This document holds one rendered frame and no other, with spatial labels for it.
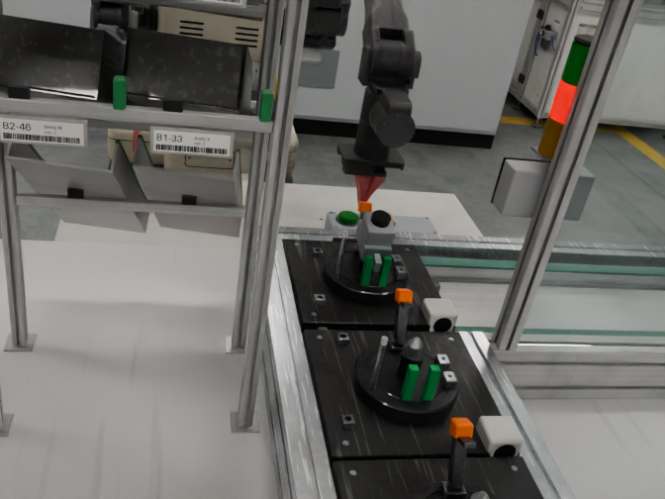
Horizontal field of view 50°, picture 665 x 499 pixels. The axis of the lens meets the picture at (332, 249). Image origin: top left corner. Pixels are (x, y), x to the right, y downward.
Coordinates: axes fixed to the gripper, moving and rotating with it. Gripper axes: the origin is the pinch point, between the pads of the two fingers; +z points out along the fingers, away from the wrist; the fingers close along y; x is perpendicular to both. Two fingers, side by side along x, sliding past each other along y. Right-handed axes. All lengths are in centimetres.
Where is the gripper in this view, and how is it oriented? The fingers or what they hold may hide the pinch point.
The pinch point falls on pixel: (361, 202)
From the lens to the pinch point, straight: 120.7
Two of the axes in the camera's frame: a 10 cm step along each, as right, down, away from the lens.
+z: -1.6, 8.5, 5.1
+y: 9.7, 0.4, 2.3
